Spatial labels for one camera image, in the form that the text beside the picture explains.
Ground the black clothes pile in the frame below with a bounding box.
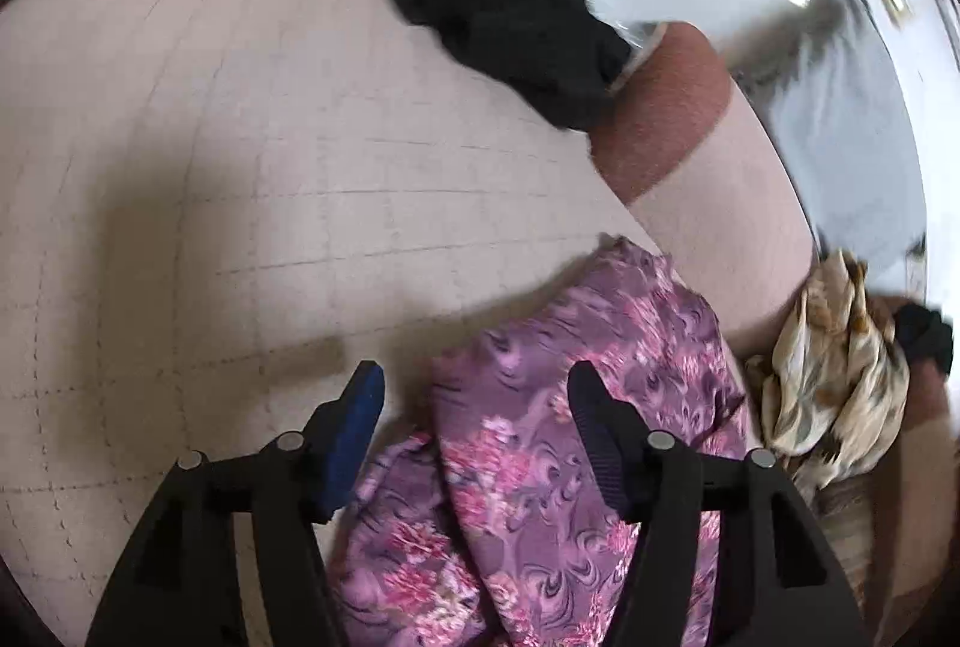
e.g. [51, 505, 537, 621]
[268, 0, 635, 132]

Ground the pink bolster with red end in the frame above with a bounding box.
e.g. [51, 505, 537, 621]
[589, 20, 818, 359]

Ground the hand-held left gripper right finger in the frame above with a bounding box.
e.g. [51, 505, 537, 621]
[566, 360, 863, 647]

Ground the beige floral blanket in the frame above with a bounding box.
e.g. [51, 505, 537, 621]
[742, 248, 912, 490]

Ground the pink quilted sofa bed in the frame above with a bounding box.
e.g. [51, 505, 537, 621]
[0, 0, 751, 647]

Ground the striped floral cushion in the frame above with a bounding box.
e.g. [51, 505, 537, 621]
[795, 459, 878, 603]

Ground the grey pillow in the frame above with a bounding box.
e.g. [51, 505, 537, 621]
[765, 0, 927, 277]

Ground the small black cloth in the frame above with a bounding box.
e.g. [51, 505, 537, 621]
[892, 302, 955, 382]

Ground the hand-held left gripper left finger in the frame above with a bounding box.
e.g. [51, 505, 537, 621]
[86, 360, 387, 647]

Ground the purple floral garment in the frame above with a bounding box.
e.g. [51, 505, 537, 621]
[330, 234, 751, 647]

